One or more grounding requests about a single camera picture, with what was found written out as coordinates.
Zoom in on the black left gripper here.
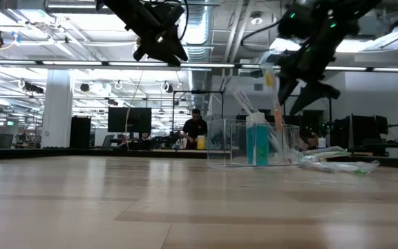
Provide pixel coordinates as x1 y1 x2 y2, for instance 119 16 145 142
126 3 189 66

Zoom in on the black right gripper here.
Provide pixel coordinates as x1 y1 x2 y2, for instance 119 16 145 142
277 34 341 116

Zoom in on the teal mouthwash bottle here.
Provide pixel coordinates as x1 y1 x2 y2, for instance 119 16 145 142
246 112 269 166

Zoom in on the clear acrylic organizer box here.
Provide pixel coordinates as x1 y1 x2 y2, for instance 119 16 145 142
207 118 301 169

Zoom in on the person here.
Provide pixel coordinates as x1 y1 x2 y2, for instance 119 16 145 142
182 108 209 150
301 131 319 150

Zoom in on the black workstation equipment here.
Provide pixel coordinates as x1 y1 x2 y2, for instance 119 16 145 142
332 114 398 156

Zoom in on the black monitor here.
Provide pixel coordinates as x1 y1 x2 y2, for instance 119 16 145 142
107 107 153 134

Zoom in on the black cabinet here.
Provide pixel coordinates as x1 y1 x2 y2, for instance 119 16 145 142
69 116 92 149

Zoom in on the white building pillar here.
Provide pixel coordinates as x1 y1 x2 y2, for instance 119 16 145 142
41 68 74 149

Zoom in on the black ceiling device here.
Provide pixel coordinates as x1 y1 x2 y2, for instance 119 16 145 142
24 82 44 94

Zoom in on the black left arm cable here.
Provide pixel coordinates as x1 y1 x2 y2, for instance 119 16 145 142
171 0 190 42

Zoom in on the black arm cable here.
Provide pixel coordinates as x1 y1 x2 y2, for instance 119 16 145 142
171 0 190 42
240 19 283 46

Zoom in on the corrugated silver ceiling duct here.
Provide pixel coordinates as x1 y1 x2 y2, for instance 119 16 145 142
184 3 214 113

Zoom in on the black gantry frame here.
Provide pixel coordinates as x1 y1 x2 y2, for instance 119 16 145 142
172 90 225 120

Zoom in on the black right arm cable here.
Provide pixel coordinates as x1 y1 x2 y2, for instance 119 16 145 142
240 19 283 46

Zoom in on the long ceiling light rail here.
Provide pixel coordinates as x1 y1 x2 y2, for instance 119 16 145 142
0 58 398 73

